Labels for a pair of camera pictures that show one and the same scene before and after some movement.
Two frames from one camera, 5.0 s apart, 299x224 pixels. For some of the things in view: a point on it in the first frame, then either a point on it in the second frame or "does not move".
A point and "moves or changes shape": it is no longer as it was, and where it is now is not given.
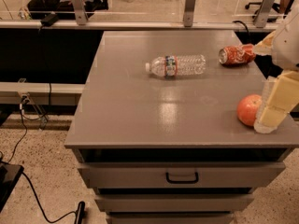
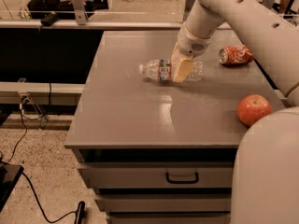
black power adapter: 49,20 does not move
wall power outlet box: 25,99 does not move
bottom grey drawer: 170,217 does not move
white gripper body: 288,47 to 191,44
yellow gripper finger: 264,47 to 176,53
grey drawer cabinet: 165,133 does not move
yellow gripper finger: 280,97 to 184,70
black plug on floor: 80,213 does not move
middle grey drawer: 174,203 does not move
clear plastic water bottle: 172,65 moves or changes shape
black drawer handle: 181,181 does not move
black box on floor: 9,175 does not move
